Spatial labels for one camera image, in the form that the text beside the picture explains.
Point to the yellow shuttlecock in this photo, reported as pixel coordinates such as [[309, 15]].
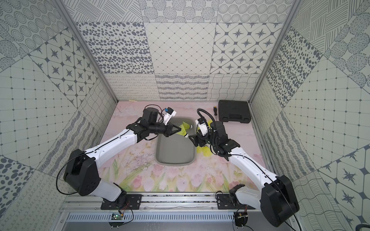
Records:
[[210, 124], [184, 129], [206, 151]]

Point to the black round connector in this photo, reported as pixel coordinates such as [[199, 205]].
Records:
[[241, 219]]

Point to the green circuit board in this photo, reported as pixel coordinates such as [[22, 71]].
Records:
[[116, 216]]

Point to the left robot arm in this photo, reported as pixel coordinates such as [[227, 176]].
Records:
[[81, 171]]

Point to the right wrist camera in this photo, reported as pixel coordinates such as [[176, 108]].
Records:
[[202, 125]]

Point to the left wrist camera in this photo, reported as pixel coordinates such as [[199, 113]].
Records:
[[155, 114]]

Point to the aluminium mounting rail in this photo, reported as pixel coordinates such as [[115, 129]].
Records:
[[152, 202]]

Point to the black plastic tool case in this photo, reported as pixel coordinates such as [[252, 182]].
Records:
[[235, 111]]

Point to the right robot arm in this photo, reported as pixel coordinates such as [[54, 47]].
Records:
[[274, 197]]

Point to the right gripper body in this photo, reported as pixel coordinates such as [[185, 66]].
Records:
[[208, 139]]

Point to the grey plastic storage box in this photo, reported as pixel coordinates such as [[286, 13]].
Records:
[[176, 150]]

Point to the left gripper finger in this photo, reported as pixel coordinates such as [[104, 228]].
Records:
[[175, 128], [177, 132]]

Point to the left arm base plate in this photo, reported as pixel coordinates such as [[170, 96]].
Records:
[[128, 201]]

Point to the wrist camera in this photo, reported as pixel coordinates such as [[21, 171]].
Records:
[[155, 114], [202, 125]]

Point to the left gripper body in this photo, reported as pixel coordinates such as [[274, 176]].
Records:
[[167, 129]]

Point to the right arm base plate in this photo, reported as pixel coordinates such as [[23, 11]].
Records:
[[224, 202]]

